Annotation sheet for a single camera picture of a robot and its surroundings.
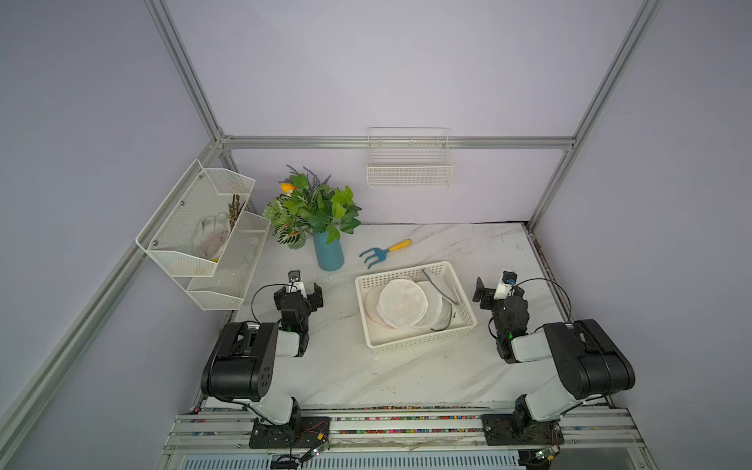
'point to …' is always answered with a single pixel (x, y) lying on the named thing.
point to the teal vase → (331, 256)
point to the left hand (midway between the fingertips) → (300, 288)
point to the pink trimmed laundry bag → (371, 305)
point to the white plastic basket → (381, 338)
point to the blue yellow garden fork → (380, 254)
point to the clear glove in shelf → (211, 234)
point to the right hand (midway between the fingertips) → (494, 283)
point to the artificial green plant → (309, 206)
